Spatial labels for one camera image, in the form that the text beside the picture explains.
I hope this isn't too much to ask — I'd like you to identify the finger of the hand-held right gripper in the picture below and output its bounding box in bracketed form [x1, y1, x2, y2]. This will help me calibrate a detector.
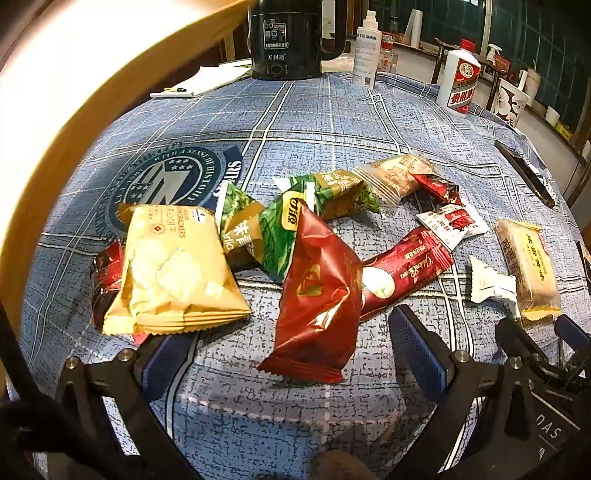
[554, 314, 591, 393]
[496, 318, 561, 374]

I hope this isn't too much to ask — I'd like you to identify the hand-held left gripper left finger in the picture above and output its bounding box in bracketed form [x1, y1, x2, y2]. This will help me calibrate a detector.
[55, 335, 204, 480]

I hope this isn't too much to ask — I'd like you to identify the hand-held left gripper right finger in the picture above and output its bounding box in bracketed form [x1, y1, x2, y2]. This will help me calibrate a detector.
[388, 305, 546, 480]

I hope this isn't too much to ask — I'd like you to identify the beige cake packet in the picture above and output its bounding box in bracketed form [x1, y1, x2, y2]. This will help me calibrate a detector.
[493, 219, 563, 322]

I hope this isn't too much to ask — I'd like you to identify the long red stick packet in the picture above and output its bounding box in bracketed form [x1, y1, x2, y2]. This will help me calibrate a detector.
[358, 226, 455, 322]

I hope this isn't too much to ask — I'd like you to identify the yellow cracker packet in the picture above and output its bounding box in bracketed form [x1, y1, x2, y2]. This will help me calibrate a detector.
[102, 205, 252, 335]

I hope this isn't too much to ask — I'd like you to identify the large red snack packet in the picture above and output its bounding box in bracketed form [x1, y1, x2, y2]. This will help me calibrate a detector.
[257, 203, 364, 384]

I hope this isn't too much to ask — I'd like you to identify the green packet with yellow logo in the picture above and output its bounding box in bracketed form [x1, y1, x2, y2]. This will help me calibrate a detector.
[259, 175, 319, 282]

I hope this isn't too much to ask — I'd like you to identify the white tray with gold edge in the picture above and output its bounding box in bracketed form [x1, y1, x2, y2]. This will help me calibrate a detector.
[0, 0, 252, 324]

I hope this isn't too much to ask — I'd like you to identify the dark red foil packet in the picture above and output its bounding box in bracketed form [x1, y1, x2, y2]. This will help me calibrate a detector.
[91, 240, 127, 330]

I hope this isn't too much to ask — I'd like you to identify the white red small packet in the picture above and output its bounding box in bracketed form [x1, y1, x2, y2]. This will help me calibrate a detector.
[416, 203, 490, 252]

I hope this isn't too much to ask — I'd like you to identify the small dark red packet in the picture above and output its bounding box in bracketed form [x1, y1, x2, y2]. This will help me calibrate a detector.
[410, 172, 464, 206]

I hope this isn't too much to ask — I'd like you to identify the black flat device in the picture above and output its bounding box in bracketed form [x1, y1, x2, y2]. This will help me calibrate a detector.
[494, 141, 557, 206]

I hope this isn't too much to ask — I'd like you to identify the clear beige biscuit packet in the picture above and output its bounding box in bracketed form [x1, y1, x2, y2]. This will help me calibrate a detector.
[353, 154, 439, 207]

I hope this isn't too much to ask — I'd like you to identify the blue plaid tablecloth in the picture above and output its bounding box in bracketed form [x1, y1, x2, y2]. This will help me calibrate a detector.
[18, 69, 591, 480]

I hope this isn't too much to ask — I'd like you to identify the white ceramic jug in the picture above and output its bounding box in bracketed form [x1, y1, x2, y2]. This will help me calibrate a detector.
[517, 68, 542, 108]

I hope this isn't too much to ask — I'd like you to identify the white liquor bottle red label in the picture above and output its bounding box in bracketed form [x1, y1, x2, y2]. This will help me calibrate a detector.
[436, 39, 483, 116]

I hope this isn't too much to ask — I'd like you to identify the dark wooden chair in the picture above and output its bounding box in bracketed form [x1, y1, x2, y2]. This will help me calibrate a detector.
[431, 38, 462, 85]

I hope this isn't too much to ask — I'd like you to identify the white notebook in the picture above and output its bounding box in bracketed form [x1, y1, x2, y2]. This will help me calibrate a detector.
[150, 60, 252, 99]

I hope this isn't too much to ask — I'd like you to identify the glass bottle with red label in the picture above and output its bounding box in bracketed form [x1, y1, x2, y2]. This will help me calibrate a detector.
[376, 16, 399, 75]

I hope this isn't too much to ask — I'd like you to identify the white spray bottle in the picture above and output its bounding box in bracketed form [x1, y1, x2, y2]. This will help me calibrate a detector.
[353, 10, 383, 88]

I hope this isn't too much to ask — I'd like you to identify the black electric kettle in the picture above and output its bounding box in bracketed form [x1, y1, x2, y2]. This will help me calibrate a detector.
[247, 0, 352, 81]

